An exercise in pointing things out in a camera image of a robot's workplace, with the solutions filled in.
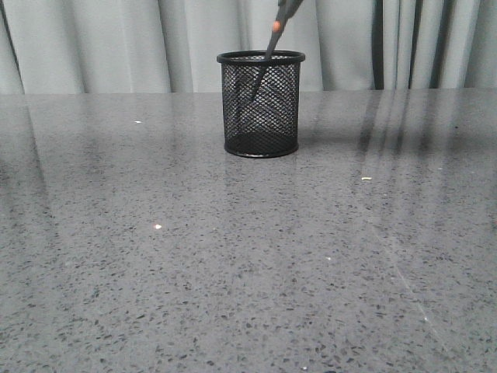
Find black mesh pen bucket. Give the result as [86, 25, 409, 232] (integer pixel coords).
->
[217, 51, 305, 158]

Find grey pleated curtain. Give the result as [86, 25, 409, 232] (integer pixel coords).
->
[1, 1, 496, 94]

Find grey and orange scissors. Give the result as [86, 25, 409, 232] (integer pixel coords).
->
[250, 0, 305, 102]

